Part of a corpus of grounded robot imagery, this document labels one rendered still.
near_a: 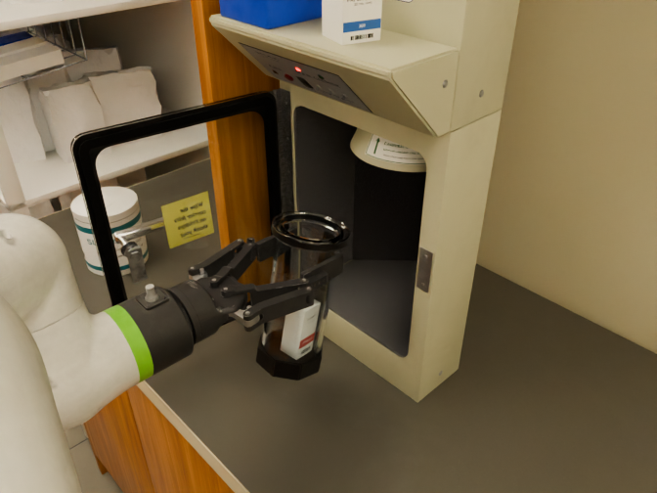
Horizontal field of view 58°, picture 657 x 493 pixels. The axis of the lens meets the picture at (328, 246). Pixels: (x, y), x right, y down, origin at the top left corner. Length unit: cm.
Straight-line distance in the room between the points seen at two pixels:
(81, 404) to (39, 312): 11
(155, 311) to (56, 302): 11
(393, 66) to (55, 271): 39
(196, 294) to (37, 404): 53
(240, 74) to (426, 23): 35
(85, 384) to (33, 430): 47
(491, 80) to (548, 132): 42
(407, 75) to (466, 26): 10
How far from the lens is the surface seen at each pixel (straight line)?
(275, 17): 77
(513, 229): 129
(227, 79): 95
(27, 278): 61
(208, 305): 73
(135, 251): 91
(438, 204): 79
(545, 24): 115
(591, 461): 102
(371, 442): 96
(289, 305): 75
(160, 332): 70
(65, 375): 67
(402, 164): 85
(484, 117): 80
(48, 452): 21
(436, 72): 68
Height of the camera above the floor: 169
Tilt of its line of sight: 34 degrees down
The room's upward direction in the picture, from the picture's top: straight up
